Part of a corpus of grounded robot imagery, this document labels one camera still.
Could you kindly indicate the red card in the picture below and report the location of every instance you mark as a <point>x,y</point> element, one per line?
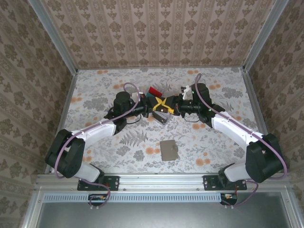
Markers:
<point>155,91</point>

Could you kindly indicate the clear acrylic card stand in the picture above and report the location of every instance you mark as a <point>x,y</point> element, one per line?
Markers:
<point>164,122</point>

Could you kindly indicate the aluminium side rail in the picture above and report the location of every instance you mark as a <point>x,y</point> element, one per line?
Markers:
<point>251,95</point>
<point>69,95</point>

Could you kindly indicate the grey metal sheet panel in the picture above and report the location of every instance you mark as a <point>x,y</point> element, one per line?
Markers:
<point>161,216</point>

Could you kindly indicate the thin aluminium wall rail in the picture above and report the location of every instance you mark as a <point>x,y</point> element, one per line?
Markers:
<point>161,68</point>

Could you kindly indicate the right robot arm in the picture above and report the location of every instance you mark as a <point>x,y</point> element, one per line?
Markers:
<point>232,129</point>

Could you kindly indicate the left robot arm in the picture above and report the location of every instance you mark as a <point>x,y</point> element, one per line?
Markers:
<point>99,130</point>

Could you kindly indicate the black card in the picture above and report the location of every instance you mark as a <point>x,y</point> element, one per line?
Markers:
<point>158,116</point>

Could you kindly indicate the teal card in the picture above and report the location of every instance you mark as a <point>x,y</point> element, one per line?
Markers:
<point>150,95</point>

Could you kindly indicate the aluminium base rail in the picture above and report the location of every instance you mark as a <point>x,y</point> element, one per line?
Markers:
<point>161,181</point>

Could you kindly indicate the aluminium frame post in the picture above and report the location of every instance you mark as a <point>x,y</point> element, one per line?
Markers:
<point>263,35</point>
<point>54,35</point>

